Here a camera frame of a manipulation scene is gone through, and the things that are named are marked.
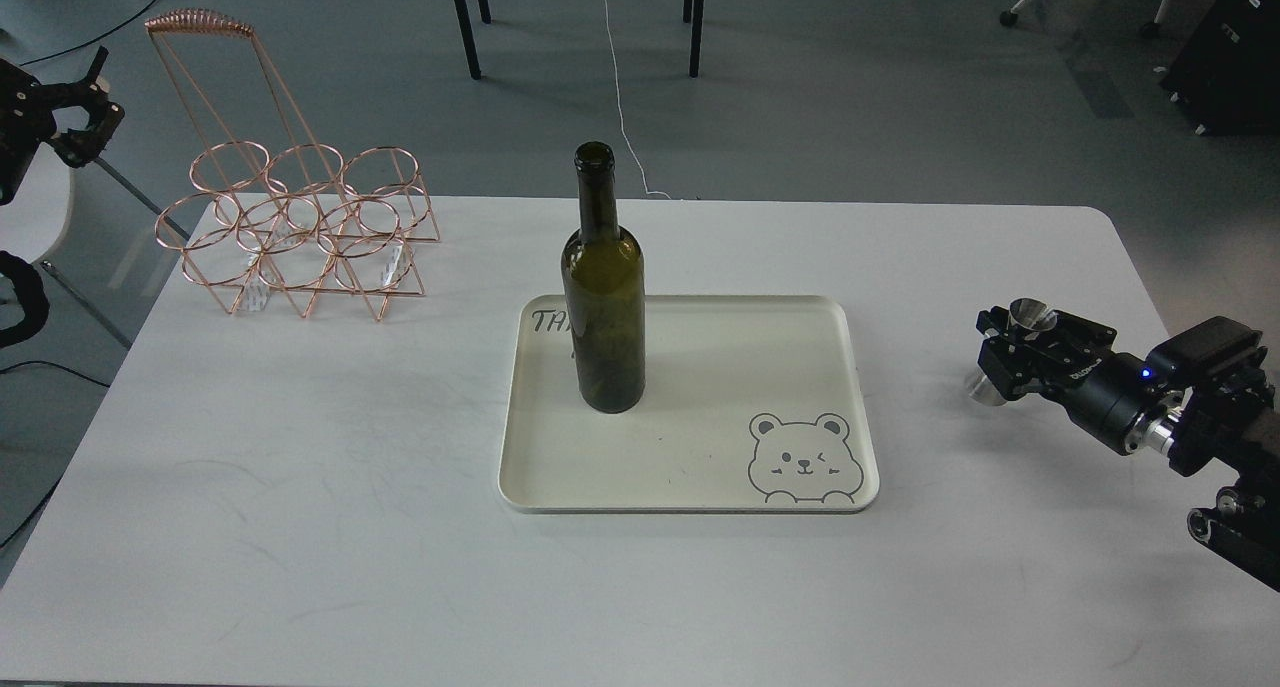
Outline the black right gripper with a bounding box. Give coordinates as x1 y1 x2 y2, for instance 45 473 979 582
975 304 1161 455

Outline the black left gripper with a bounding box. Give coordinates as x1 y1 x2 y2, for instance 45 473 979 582
1 46 125 205

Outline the steel double jigger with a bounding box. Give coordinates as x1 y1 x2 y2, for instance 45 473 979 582
965 298 1057 406

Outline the dark green wine bottle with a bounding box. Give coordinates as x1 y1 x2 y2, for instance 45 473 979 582
559 141 646 415

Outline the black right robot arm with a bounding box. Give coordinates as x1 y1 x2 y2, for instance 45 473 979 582
966 298 1279 588

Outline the cream bear serving tray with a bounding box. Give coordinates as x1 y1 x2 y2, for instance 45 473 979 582
498 296 881 513

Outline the black table leg left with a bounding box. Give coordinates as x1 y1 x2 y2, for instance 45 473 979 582
452 0 492 81

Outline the black table leg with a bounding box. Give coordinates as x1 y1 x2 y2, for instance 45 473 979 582
452 0 492 81
682 0 705 78

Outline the black table leg right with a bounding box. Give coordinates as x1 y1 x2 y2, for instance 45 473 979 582
682 0 705 78

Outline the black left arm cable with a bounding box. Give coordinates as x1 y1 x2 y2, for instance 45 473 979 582
0 249 51 351

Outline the rose gold wire bottle rack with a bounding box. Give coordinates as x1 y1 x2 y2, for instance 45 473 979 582
145 8 442 321

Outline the white floor cable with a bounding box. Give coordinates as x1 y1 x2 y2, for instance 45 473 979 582
585 0 673 200

